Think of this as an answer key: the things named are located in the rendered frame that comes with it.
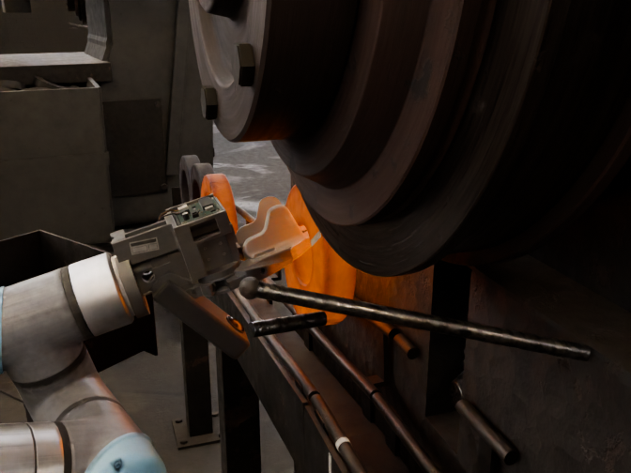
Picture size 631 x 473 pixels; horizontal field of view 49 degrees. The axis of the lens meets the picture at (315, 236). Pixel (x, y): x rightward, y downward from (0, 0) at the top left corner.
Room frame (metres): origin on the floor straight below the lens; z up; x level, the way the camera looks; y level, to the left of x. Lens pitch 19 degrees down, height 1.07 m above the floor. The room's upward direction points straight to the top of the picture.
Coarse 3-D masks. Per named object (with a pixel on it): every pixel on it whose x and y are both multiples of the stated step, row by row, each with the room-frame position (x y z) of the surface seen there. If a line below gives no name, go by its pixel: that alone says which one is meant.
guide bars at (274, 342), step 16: (240, 304) 0.90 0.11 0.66; (256, 320) 0.78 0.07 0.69; (272, 336) 0.72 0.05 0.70; (288, 368) 0.64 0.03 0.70; (304, 384) 0.59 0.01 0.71; (320, 400) 0.56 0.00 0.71; (320, 416) 0.54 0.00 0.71; (336, 432) 0.51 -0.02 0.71; (352, 448) 0.49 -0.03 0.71; (352, 464) 0.47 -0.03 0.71
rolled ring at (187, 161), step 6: (186, 156) 1.54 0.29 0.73; (192, 156) 1.54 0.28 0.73; (180, 162) 1.58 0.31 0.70; (186, 162) 1.50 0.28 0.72; (192, 162) 1.51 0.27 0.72; (198, 162) 1.51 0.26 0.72; (180, 168) 1.58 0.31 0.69; (186, 168) 1.49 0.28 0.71; (180, 174) 1.59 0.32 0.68; (186, 174) 1.50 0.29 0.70; (180, 180) 1.60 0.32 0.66; (186, 180) 1.59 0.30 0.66; (180, 186) 1.60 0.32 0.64; (186, 186) 1.59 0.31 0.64; (180, 192) 1.61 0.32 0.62; (186, 192) 1.59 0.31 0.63; (186, 198) 1.59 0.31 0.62
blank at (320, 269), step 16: (288, 208) 0.75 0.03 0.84; (304, 208) 0.69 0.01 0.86; (304, 224) 0.69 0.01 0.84; (320, 240) 0.64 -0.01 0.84; (304, 256) 0.73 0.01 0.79; (320, 256) 0.64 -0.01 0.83; (336, 256) 0.63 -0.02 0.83; (288, 272) 0.74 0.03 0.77; (304, 272) 0.71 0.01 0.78; (320, 272) 0.64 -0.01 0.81; (336, 272) 0.63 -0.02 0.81; (352, 272) 0.63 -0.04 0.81; (304, 288) 0.68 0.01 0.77; (320, 288) 0.64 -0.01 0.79; (336, 288) 0.63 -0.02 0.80; (352, 288) 0.63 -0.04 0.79; (336, 320) 0.65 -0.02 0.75
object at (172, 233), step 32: (160, 224) 0.65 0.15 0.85; (192, 224) 0.63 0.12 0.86; (224, 224) 0.64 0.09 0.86; (128, 256) 0.63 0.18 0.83; (160, 256) 0.64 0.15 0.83; (192, 256) 0.63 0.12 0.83; (224, 256) 0.65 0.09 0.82; (128, 288) 0.61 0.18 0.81; (192, 288) 0.64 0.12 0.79; (224, 288) 0.64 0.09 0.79
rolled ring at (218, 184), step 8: (208, 176) 1.18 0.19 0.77; (216, 176) 1.18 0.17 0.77; (224, 176) 1.18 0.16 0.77; (208, 184) 1.17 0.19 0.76; (216, 184) 1.15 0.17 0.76; (224, 184) 1.16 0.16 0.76; (208, 192) 1.18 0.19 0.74; (216, 192) 1.14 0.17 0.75; (224, 192) 1.14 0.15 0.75; (232, 192) 1.15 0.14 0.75; (224, 200) 1.13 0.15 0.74; (232, 200) 1.13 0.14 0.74; (224, 208) 1.12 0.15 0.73; (232, 208) 1.12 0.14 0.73; (232, 216) 1.12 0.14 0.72
